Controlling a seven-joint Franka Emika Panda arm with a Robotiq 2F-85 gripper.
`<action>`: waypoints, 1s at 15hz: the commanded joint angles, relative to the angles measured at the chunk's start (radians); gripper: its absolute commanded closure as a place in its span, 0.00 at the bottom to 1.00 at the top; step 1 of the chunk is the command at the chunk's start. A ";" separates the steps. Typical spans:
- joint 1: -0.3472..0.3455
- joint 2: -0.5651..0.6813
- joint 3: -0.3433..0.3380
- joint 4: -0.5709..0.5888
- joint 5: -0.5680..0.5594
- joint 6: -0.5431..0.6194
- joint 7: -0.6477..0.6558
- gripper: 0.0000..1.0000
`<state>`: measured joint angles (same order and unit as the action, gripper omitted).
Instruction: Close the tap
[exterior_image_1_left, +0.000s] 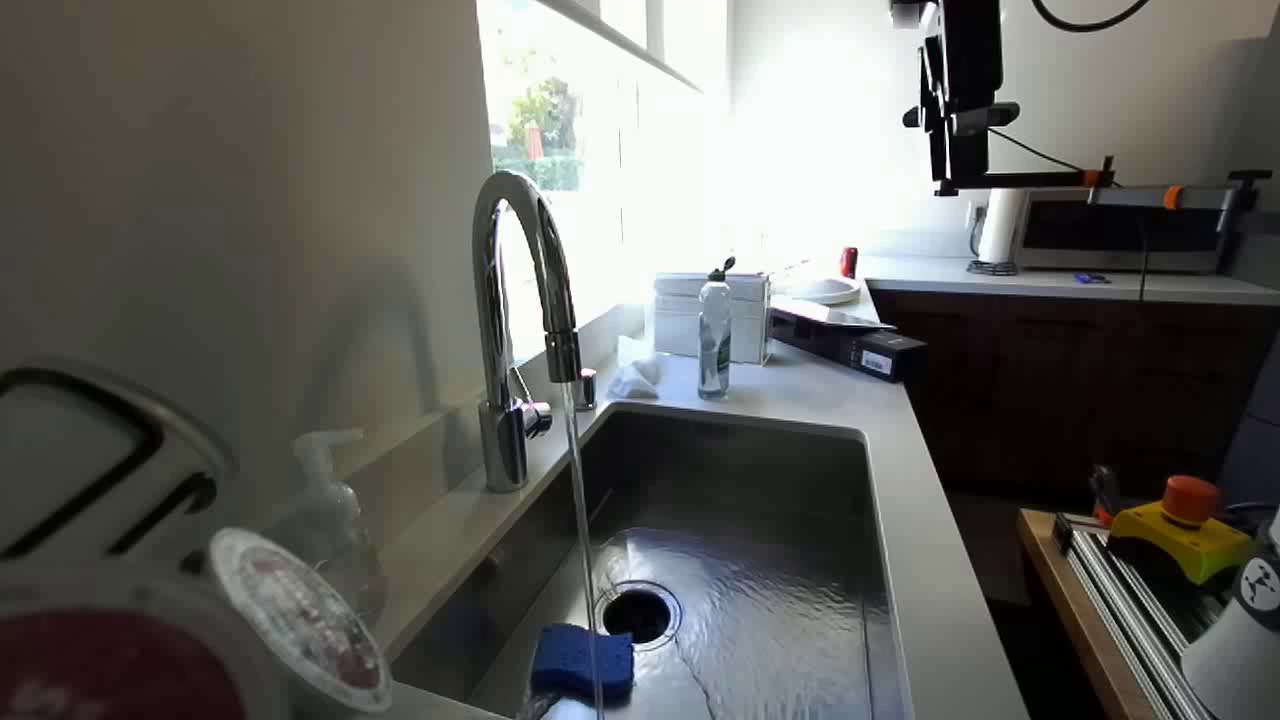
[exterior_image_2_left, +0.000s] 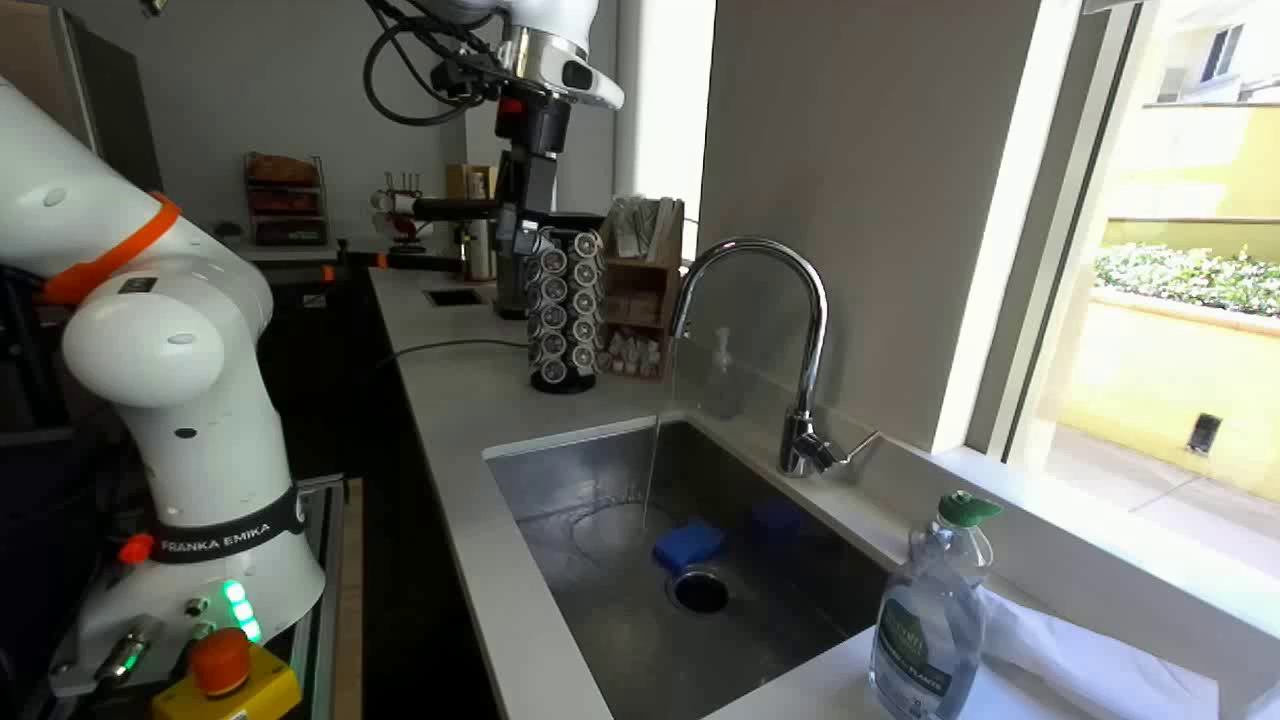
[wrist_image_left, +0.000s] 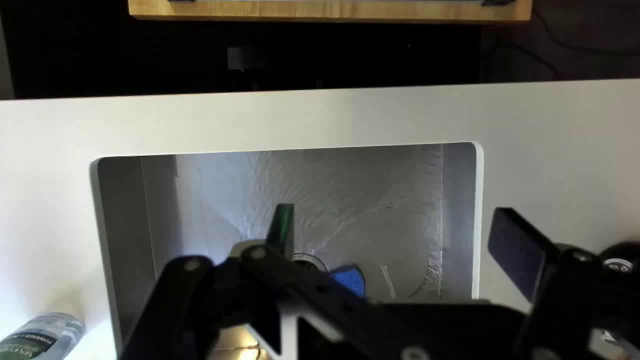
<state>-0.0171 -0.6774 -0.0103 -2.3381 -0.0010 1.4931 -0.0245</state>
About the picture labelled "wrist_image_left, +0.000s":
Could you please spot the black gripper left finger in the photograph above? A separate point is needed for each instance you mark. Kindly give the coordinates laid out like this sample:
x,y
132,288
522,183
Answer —
x,y
200,301

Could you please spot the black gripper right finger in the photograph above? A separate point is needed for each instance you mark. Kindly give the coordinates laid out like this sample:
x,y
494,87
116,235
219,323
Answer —
x,y
566,293

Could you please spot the blue sponge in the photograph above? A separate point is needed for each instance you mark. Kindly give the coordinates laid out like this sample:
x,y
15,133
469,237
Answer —
x,y
350,278

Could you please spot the clear dish soap bottle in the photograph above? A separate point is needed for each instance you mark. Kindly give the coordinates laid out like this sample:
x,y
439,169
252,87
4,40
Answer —
x,y
41,336

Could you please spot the stainless steel sink basin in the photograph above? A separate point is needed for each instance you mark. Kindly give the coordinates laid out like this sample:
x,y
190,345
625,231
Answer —
x,y
372,200

